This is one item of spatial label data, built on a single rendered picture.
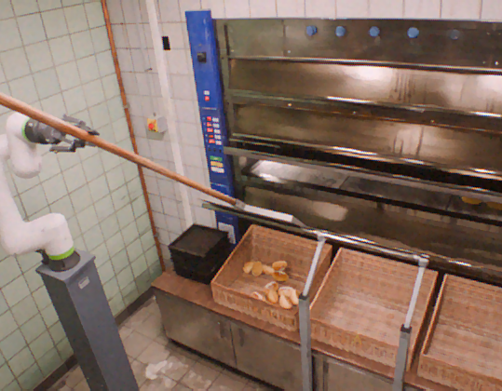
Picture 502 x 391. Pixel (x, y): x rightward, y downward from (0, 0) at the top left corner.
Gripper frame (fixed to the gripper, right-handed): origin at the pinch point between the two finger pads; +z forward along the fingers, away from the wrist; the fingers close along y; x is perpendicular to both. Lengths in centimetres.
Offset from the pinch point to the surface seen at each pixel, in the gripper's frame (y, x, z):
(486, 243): -19, -147, 113
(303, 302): 32, -113, 41
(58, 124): 0.9, 12.5, 1.7
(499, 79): -77, -92, 107
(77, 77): -56, -74, -119
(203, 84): -68, -100, -44
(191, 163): -31, -141, -66
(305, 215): -15, -152, 15
